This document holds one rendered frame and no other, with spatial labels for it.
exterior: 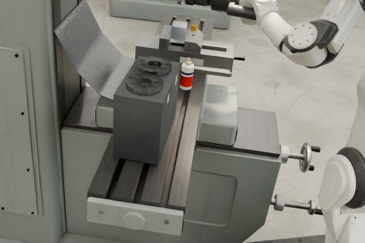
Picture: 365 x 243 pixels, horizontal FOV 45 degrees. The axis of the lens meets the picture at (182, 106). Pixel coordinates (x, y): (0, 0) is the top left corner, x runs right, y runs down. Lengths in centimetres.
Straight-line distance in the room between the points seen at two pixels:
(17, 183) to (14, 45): 56
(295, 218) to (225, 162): 96
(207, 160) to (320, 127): 176
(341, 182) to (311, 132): 210
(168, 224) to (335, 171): 41
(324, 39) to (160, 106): 46
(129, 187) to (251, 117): 80
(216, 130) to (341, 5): 58
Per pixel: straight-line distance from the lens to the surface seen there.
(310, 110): 342
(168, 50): 156
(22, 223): 194
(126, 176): 110
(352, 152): 111
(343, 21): 125
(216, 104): 162
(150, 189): 107
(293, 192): 263
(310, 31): 122
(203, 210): 177
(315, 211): 177
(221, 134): 154
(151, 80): 109
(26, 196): 181
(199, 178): 166
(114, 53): 173
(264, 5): 134
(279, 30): 129
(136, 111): 105
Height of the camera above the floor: 168
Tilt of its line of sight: 32 degrees down
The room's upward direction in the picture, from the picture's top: 6 degrees clockwise
